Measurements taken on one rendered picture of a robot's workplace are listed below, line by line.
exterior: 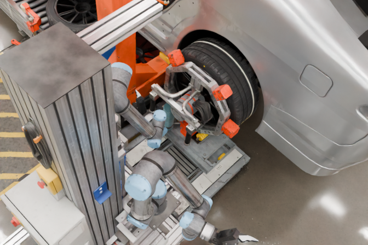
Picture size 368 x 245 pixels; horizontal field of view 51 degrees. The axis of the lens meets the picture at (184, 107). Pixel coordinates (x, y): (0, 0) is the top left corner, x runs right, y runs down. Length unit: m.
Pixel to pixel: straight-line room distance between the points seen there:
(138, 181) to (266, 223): 1.80
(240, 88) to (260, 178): 1.17
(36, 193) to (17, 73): 0.81
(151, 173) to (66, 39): 0.67
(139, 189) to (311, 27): 1.13
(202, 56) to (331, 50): 0.81
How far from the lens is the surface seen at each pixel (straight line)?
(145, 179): 1.61
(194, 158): 3.14
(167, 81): 2.69
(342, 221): 3.49
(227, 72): 2.39
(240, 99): 2.42
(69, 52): 1.25
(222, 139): 3.20
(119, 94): 1.89
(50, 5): 3.79
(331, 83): 2.06
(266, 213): 3.27
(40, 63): 1.24
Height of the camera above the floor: 2.94
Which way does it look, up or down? 55 degrees down
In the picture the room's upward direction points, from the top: 10 degrees clockwise
